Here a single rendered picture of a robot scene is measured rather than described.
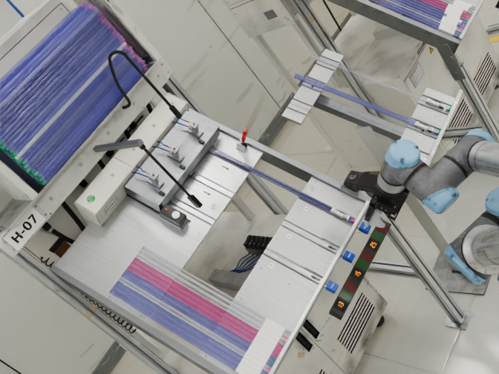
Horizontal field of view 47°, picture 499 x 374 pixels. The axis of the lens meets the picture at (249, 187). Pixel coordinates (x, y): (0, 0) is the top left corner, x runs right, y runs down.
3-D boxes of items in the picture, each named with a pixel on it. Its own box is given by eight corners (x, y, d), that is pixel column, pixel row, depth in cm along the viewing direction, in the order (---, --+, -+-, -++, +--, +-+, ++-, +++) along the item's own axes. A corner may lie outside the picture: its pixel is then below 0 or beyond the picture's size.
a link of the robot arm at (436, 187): (474, 178, 131) (436, 148, 135) (438, 212, 130) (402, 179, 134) (469, 189, 138) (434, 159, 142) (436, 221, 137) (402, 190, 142)
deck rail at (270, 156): (368, 207, 184) (372, 198, 179) (366, 211, 183) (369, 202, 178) (185, 116, 203) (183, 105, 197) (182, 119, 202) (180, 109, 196)
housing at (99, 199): (191, 126, 202) (188, 101, 189) (105, 235, 181) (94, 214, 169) (173, 116, 204) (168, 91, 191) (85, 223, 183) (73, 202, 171)
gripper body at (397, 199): (393, 222, 156) (403, 202, 146) (364, 208, 158) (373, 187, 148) (405, 201, 159) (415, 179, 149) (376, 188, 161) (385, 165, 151)
